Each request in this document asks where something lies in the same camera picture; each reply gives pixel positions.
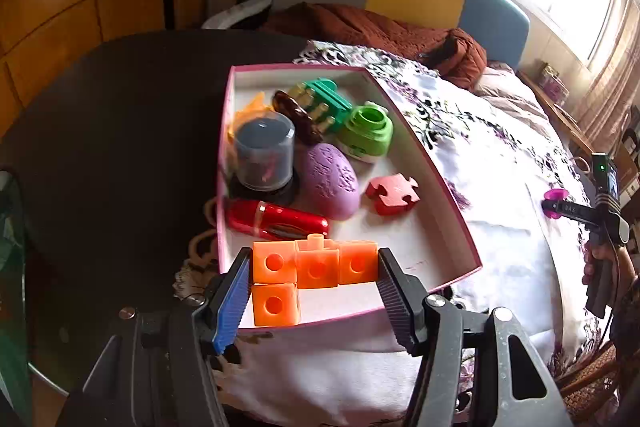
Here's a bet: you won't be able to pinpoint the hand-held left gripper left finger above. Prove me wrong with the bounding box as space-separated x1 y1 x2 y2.
55 247 253 427

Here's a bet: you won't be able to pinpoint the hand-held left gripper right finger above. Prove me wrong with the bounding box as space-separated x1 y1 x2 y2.
376 247 573 427

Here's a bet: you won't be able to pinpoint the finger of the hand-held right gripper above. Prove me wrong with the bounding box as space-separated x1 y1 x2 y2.
542 199 596 224

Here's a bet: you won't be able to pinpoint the magenta suction toy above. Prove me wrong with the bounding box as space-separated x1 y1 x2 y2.
544 188 568 220

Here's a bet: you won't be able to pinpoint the pink shallow cardboard box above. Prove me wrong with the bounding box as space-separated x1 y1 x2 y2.
215 63 483 332

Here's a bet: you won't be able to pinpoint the orange linked toy cubes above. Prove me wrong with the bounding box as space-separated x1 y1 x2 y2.
251 233 378 327

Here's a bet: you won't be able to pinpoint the red shiny capsule toy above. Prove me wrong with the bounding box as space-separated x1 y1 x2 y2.
225 199 330 242

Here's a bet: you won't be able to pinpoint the red puzzle piece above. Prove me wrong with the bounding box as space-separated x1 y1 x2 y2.
365 173 420 216

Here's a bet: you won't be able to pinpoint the purple patterned egg toy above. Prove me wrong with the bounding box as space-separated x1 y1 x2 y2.
299 142 361 221

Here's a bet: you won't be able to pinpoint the clear cylinder container black base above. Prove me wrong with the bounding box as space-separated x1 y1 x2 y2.
229 112 301 205

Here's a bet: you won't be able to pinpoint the green round toy white base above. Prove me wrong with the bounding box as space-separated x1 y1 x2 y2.
336 102 393 164

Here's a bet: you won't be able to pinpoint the orange flower-shaped mold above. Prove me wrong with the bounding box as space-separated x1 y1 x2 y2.
227 92 275 142

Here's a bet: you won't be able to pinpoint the brown spiky toy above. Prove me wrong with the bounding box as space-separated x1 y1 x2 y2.
271 89 337 145

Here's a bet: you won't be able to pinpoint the teal green toy cup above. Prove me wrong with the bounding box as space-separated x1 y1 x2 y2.
292 78 353 135

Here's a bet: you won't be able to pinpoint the person's right forearm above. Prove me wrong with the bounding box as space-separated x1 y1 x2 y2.
610 252 640 358

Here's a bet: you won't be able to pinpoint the person's right hand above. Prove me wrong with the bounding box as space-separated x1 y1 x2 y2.
581 242 597 286

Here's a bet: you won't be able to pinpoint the wooden side shelf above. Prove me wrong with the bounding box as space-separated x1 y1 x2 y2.
517 62 591 158

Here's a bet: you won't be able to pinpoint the white floral embroidered tablecloth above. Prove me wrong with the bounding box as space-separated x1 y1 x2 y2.
172 39 606 427

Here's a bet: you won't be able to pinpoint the small pink patterned box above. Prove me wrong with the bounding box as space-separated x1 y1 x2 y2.
537 63 571 105

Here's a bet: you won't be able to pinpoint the beige curtain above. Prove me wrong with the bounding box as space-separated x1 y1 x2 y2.
570 0 640 152

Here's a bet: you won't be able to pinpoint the beige pink quilt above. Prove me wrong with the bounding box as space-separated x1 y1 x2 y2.
475 62 556 128

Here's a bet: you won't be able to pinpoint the brown woven chair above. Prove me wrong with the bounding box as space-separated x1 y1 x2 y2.
550 337 623 423

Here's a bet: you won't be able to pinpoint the brown quilted jacket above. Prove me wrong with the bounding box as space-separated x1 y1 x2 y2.
260 2 488 90

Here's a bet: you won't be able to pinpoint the white chair armrest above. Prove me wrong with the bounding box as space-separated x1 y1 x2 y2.
201 0 271 30

